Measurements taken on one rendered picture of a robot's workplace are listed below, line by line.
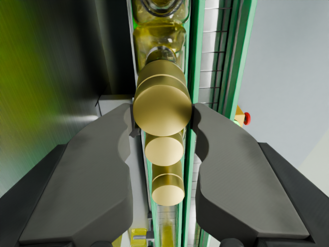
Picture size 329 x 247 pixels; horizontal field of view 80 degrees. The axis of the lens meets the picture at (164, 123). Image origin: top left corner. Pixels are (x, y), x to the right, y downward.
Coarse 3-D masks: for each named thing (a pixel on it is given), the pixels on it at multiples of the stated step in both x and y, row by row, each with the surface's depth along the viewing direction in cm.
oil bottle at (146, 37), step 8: (136, 32) 20; (144, 32) 19; (152, 32) 19; (160, 32) 19; (168, 32) 19; (176, 32) 19; (184, 32) 20; (136, 40) 19; (144, 40) 19; (152, 40) 19; (160, 40) 19; (168, 40) 19; (176, 40) 19; (184, 40) 19; (136, 48) 19; (144, 48) 19; (176, 48) 19; (184, 48) 20; (136, 56) 20; (144, 56) 19; (176, 56) 19; (184, 56) 20; (136, 64) 21; (184, 64) 21; (184, 72) 21
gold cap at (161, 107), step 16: (160, 64) 13; (144, 80) 12; (160, 80) 10; (176, 80) 11; (144, 96) 10; (160, 96) 10; (176, 96) 10; (144, 112) 11; (160, 112) 11; (176, 112) 11; (144, 128) 12; (160, 128) 12; (176, 128) 12
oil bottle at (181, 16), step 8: (136, 0) 17; (152, 0) 19; (160, 0) 19; (168, 0) 19; (184, 0) 17; (136, 8) 18; (184, 8) 17; (136, 16) 18; (144, 16) 18; (152, 16) 18; (168, 16) 18; (176, 16) 18; (184, 16) 18; (144, 24) 19; (152, 24) 19; (160, 24) 19; (168, 24) 19; (176, 24) 19
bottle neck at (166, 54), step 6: (156, 48) 18; (162, 48) 18; (168, 48) 19; (150, 54) 17; (156, 54) 16; (162, 54) 16; (168, 54) 17; (150, 60) 15; (168, 60) 15; (174, 60) 16
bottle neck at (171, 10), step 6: (144, 0) 12; (150, 0) 14; (174, 0) 13; (180, 0) 13; (144, 6) 13; (150, 6) 13; (156, 6) 13; (162, 6) 15; (168, 6) 13; (174, 6) 13; (150, 12) 13; (156, 12) 13; (162, 12) 13; (168, 12) 13; (174, 12) 13
